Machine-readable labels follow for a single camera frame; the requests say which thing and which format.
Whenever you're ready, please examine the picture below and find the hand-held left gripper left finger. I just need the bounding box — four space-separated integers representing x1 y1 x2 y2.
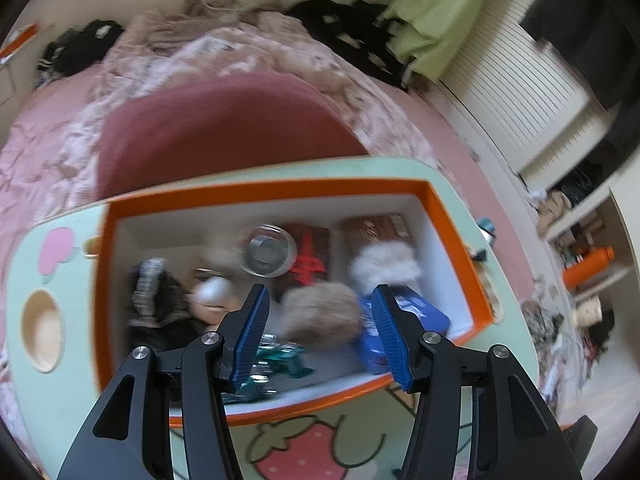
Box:
57 284 271 480

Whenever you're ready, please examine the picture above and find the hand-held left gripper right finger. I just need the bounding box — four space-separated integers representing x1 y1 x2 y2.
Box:
371 284 583 480

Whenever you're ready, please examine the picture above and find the green circuit board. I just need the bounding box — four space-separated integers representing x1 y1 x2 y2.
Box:
222 342 313 403

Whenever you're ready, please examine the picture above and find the beige doll toy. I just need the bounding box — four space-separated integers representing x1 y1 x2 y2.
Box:
187 267 238 326

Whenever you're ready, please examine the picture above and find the brown fluffy ball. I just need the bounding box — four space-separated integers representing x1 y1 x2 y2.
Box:
277 282 362 346

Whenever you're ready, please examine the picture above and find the white fluffy ball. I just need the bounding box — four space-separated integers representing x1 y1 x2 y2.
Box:
348 242 423 293

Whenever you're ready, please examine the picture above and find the clear round jar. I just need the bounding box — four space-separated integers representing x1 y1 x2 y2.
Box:
237 222 297 278

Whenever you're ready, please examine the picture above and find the black lace doll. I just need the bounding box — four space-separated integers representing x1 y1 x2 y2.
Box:
127 257 201 351

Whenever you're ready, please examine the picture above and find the brown block with red symbol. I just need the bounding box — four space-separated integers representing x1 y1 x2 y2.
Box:
280 222 331 291

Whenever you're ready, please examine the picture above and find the orange cardboard box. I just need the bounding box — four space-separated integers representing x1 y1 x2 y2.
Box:
95 177 493 428

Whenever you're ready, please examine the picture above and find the mint green cartoon desktop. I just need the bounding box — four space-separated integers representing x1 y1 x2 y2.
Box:
5 157 571 480

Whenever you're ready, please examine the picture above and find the blue tin case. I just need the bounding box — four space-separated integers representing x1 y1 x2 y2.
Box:
352 285 451 376

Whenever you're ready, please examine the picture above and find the brown card box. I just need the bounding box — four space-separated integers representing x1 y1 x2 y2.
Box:
342 215 413 261

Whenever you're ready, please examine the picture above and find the beige cup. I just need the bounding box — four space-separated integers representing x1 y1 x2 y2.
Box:
572 295 603 328

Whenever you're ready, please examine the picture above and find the maroon round cushion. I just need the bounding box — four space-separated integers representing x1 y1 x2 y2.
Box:
95 71 373 201

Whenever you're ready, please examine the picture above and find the orange bottle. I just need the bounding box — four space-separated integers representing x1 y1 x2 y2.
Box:
562 246 615 288

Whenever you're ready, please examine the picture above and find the white open shelf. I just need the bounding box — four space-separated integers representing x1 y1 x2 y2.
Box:
520 150 640 361

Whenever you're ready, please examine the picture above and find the white louvered door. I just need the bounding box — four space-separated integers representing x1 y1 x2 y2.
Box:
440 20 591 171

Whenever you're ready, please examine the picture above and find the pink floral blanket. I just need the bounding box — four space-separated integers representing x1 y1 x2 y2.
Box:
0 0 451 241

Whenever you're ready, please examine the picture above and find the black patterned clothes pile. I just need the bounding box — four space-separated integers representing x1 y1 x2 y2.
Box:
287 0 416 91

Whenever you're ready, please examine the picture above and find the light green hanging garment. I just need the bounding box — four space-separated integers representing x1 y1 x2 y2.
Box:
385 0 501 81

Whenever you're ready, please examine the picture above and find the black striped clothes pile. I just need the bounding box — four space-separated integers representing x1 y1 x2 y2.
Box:
35 20 123 86

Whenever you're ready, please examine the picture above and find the dark hanging garment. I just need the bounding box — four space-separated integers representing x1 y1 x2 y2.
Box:
520 0 640 111

